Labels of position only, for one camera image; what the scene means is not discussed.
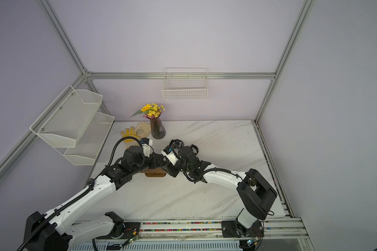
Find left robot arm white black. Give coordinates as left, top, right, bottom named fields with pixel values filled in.
left=18, top=137, right=173, bottom=251

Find white wire wall basket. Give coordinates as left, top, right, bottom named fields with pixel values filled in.
left=162, top=68, right=208, bottom=101

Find wooden watch stand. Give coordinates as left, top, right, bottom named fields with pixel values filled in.
left=142, top=168, right=167, bottom=178

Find black watch middle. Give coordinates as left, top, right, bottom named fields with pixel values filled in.
left=190, top=144, right=199, bottom=155

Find yellow artificial flowers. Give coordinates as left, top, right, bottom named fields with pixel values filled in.
left=132, top=103, right=165, bottom=119

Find yellow white work glove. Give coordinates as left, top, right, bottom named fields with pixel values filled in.
left=120, top=126, right=141, bottom=144

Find black watch left pair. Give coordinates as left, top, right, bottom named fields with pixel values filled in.
left=169, top=139, right=184, bottom=148

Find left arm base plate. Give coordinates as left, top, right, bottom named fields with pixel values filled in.
left=112, top=222, right=141, bottom=239

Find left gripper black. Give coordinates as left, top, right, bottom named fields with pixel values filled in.
left=132, top=153, right=163, bottom=176

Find white mesh lower shelf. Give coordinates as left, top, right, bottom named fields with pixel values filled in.
left=63, top=113, right=114, bottom=166

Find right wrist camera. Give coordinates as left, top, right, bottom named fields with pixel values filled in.
left=161, top=145, right=179, bottom=166

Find purple glass vase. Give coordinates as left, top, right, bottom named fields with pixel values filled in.
left=150, top=117, right=166, bottom=140

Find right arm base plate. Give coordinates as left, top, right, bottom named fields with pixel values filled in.
left=221, top=220, right=264, bottom=238

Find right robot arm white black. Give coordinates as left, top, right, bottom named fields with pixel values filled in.
left=161, top=144, right=278, bottom=231

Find aluminium frame rail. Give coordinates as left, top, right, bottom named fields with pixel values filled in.
left=86, top=72, right=276, bottom=80

